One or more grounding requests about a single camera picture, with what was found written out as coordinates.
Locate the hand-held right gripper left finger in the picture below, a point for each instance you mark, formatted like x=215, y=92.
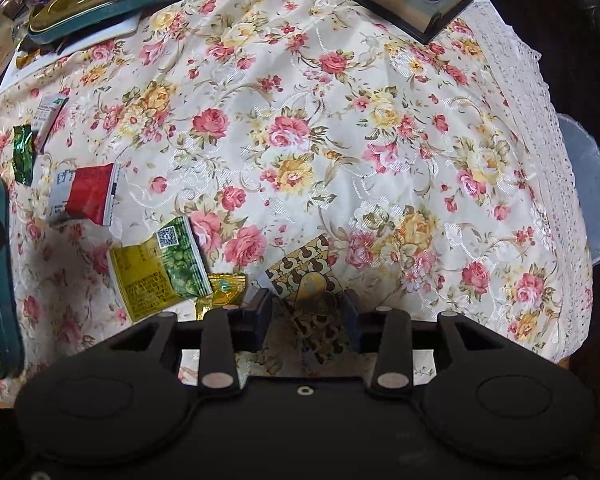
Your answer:
x=261, y=312

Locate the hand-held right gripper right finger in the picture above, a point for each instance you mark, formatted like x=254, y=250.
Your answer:
x=351, y=315

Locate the gold tin teal rim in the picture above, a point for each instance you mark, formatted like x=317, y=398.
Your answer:
x=2, y=285

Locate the gold brown patterned snack packet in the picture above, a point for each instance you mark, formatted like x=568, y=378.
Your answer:
x=305, y=280

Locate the gold foil candy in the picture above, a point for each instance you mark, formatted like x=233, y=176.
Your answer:
x=225, y=287

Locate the green foil candy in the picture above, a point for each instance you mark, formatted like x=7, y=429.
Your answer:
x=23, y=155

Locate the red white snack packet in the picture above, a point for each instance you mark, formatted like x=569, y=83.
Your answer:
x=87, y=192

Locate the green yellow snack packet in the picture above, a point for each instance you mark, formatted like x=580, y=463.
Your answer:
x=160, y=270

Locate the small white green-label packet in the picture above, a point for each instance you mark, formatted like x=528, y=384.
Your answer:
x=50, y=122

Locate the gold wrapped chocolate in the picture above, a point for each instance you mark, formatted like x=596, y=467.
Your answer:
x=26, y=60

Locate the floral tablecloth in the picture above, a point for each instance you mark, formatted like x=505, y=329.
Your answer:
x=330, y=85

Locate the white lace cloth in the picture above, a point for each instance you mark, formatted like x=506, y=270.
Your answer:
x=540, y=135

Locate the thick book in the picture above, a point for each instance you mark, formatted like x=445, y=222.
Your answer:
x=420, y=10

